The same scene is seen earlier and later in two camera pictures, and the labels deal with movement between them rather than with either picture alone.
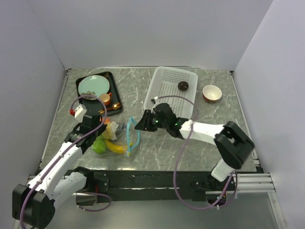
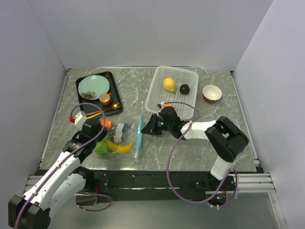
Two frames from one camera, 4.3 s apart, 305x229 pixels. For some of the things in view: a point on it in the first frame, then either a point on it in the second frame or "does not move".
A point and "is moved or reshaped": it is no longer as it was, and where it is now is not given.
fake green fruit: (99, 145) does not move
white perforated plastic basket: (173, 81) does not move
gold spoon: (115, 106) does not move
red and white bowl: (211, 93) does not move
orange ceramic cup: (106, 98) does not move
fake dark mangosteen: (183, 86) is moved or reshaped
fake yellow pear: (107, 133) → (169, 84)
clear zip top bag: (117, 137) is moved or reshaped
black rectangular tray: (93, 107) does not move
